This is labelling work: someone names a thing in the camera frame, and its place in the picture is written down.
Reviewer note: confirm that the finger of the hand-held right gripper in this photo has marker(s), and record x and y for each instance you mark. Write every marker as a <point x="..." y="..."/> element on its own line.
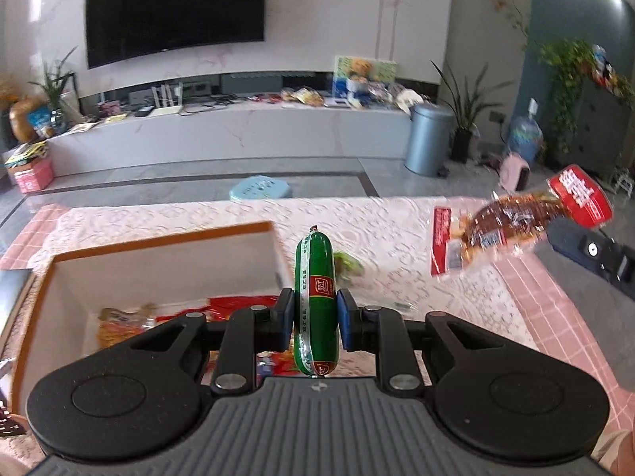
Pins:
<point x="580" y="243"/>

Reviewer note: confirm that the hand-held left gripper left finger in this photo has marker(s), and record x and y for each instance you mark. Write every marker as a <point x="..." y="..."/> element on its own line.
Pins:
<point x="285" y="320"/>

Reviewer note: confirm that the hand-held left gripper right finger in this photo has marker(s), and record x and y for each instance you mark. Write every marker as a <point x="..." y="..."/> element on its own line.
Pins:
<point x="345" y="325"/>

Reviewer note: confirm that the green sausage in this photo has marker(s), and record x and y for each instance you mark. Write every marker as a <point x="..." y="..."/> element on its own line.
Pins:
<point x="315" y="267"/>

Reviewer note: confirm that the red label brown snack packet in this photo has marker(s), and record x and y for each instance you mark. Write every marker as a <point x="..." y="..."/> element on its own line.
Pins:
<point x="511" y="223"/>

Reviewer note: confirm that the white storage box orange rim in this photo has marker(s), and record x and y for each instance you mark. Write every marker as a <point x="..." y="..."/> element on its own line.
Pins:
<point x="163" y="272"/>

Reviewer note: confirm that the yellow snack bag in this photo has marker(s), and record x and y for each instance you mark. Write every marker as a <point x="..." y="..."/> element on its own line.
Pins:
<point x="124" y="329"/>

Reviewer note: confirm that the small green snack packet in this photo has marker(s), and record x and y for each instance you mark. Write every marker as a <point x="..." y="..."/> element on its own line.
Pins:
<point x="350" y="264"/>

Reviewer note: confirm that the white lace tablecloth pink border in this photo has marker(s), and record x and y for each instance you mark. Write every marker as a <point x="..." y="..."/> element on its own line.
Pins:
<point x="387" y="228"/>

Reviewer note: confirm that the blue water jug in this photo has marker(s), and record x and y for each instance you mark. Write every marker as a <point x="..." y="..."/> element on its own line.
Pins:
<point x="526" y="139"/>

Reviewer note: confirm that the dark grey cabinet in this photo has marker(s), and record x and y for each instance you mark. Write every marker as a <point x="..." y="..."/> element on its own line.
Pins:
<point x="603" y="124"/>

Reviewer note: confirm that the light blue plastic stool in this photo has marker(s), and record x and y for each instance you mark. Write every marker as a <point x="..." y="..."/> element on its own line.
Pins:
<point x="260" y="189"/>

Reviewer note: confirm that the hanging green vine plant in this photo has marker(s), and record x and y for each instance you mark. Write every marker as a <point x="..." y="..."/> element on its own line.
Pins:
<point x="565" y="79"/>

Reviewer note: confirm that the colourful toy figures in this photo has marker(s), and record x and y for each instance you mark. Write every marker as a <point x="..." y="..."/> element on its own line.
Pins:
<point x="605" y="69"/>

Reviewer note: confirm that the tall leafy potted plant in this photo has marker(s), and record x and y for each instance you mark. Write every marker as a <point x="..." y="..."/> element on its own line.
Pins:
<point x="464" y="109"/>

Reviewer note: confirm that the grey blue trash can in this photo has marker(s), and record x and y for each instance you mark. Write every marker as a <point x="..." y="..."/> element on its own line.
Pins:
<point x="429" y="139"/>

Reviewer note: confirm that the grey marble tv cabinet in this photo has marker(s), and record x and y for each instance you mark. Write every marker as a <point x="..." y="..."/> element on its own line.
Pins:
<point x="223" y="134"/>

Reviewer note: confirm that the pile of snack packets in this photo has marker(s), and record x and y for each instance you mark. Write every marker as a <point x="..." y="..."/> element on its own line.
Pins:
<point x="302" y="96"/>

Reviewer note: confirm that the white router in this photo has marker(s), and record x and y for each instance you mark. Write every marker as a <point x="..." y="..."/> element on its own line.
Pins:
<point x="166" y="106"/>

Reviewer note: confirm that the teddy bear gift box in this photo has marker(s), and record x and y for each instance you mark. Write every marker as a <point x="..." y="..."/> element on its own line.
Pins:
<point x="364" y="77"/>

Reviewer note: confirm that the pink cardboard box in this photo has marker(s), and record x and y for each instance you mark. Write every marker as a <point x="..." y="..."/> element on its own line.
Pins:
<point x="32" y="176"/>

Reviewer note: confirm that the stack of colourful booklets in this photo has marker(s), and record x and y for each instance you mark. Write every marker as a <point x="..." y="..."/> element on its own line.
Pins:
<point x="25" y="152"/>

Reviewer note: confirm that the thin leaf potted plant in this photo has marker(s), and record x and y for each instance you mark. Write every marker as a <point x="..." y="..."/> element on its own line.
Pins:
<point x="54" y="89"/>

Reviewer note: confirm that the black flat screen television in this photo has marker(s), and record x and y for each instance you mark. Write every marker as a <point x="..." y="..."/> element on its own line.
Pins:
<point x="173" y="10"/>

